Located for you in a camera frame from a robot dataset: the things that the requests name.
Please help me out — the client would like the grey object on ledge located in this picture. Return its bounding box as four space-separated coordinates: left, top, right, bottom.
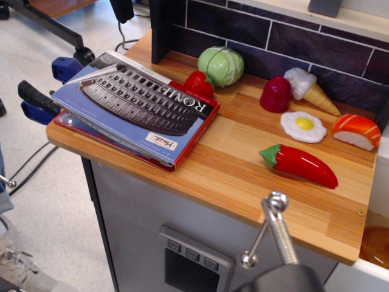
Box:
308 0 342 18

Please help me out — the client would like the grey toy oven cabinet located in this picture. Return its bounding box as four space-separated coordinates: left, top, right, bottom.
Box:
81 157 340 292

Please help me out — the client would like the toy fried egg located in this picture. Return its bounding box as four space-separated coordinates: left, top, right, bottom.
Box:
280 111 327 144

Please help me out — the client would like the black hanging cable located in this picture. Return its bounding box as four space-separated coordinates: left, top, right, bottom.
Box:
114 20 141 52

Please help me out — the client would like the toy salmon sushi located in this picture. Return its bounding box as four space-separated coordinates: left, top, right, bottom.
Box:
332 114 381 151

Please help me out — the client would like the dark red toy fruit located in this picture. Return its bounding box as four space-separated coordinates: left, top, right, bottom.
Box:
260 75 292 113

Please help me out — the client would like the black chair base leg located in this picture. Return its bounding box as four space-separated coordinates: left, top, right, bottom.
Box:
1 1 95 66

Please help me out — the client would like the green toy cabbage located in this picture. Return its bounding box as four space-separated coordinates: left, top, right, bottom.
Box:
198 46 244 88

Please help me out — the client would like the grey sneaker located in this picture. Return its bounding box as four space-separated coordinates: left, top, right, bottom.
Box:
1 215 58 291

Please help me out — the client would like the red toy chili pepper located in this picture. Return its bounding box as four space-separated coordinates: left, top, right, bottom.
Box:
259 144 339 189

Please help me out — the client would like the dark backsplash side panel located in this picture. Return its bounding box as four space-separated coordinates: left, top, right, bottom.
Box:
149 0 187 64

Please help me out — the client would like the small metal knob rod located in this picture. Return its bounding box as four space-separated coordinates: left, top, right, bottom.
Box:
0 175 17 189

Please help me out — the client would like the blue black bar clamp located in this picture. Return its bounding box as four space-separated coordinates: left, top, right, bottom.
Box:
18 57 84 125

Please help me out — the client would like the toy ice cream cone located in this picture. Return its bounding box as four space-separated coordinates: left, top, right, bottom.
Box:
284 68 340 116

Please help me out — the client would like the black cable on floor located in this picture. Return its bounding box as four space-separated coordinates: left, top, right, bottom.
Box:
7 142 59 197

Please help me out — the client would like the red toy tomato piece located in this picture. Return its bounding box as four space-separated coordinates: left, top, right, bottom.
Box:
184 71 214 98

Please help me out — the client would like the Rome picture book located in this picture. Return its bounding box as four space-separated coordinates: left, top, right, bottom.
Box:
52 51 219 172

